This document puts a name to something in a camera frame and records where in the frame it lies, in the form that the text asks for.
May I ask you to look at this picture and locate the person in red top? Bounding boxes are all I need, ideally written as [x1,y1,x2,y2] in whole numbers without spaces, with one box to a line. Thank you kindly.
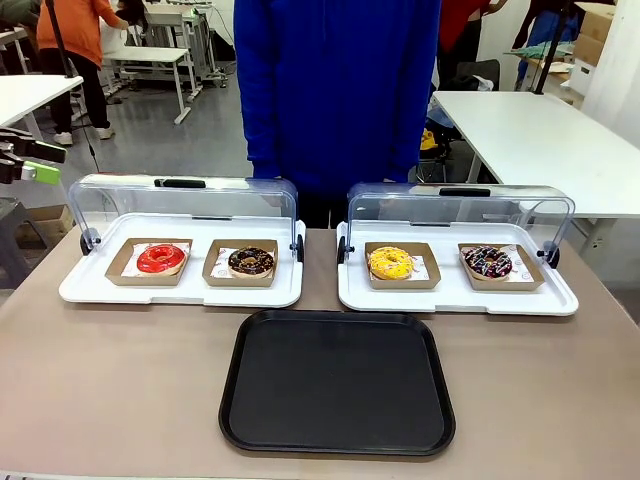
[435,0,507,86]

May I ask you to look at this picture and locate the yellow glazed donut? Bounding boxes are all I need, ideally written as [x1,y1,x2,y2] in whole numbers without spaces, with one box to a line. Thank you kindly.
[367,245,415,281]

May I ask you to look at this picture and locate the white display tray base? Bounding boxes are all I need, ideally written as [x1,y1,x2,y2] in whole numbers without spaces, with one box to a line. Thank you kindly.
[336,219,580,317]
[58,212,307,309]

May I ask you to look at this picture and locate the black camera stand pole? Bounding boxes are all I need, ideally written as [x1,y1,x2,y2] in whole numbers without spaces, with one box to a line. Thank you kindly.
[533,0,576,96]

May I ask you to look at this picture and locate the dark purple drizzled donut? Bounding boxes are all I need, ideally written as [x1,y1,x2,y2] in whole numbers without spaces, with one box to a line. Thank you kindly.
[463,244,513,281]

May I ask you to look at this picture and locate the person in orange jacket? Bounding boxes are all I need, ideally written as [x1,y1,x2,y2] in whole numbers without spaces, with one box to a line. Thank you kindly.
[35,0,130,146]

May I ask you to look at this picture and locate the red glazed donut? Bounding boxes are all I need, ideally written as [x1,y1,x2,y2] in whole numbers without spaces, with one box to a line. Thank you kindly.
[136,243,188,277]

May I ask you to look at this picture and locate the white background workbench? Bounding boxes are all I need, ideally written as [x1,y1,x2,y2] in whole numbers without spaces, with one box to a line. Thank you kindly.
[102,46,192,125]

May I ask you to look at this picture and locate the chocolate sprinkled donut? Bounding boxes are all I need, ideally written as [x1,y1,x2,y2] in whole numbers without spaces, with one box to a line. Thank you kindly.
[227,246,276,279]

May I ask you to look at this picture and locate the stacked cardboard boxes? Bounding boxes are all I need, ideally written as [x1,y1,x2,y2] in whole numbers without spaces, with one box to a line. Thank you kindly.
[569,1,617,94]

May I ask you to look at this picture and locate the white side table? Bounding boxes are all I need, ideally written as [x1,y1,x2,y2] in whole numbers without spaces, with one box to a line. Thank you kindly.
[430,90,640,221]

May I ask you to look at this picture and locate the black tripod pole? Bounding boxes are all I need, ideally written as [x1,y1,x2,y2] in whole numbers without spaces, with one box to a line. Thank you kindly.
[44,0,76,81]

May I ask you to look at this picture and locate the clear hinged display lid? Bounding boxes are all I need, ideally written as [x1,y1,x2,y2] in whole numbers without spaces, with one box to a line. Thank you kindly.
[346,181,577,258]
[67,173,300,253]

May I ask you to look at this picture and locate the black plastic serving tray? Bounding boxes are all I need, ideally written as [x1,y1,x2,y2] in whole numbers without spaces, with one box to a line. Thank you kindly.
[218,309,457,457]

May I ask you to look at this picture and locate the cardboard box on floor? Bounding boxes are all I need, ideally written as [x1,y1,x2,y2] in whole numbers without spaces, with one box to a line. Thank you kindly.
[17,203,75,250]

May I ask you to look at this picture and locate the brown cardboard donut tray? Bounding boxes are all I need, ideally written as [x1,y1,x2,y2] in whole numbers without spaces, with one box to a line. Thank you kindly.
[364,241,442,291]
[457,242,546,293]
[201,238,280,290]
[104,237,194,288]

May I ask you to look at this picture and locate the person in blue hoodie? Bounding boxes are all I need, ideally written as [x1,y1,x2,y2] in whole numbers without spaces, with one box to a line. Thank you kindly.
[232,0,444,229]

